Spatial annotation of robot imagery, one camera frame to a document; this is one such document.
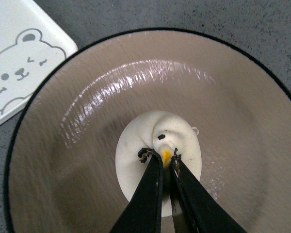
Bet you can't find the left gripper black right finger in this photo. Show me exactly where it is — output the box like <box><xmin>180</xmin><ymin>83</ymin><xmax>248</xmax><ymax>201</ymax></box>
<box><xmin>170</xmin><ymin>149</ymin><xmax>245</xmax><ymax>233</ymax></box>

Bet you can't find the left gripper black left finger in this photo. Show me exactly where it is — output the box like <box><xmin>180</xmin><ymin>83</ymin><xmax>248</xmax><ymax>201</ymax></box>
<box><xmin>110</xmin><ymin>148</ymin><xmax>163</xmax><ymax>233</ymax></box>

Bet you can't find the white steamed bun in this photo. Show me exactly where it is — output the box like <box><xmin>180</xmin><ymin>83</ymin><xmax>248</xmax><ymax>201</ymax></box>
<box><xmin>115</xmin><ymin>110</ymin><xmax>202</xmax><ymax>217</ymax></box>

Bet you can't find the beige plate with black rim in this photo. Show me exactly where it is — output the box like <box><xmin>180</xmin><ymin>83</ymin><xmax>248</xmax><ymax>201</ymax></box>
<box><xmin>4</xmin><ymin>28</ymin><xmax>291</xmax><ymax>233</ymax></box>

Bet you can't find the white bear print tray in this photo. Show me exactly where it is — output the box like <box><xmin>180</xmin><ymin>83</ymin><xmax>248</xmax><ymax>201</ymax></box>
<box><xmin>0</xmin><ymin>0</ymin><xmax>78</xmax><ymax>125</ymax></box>

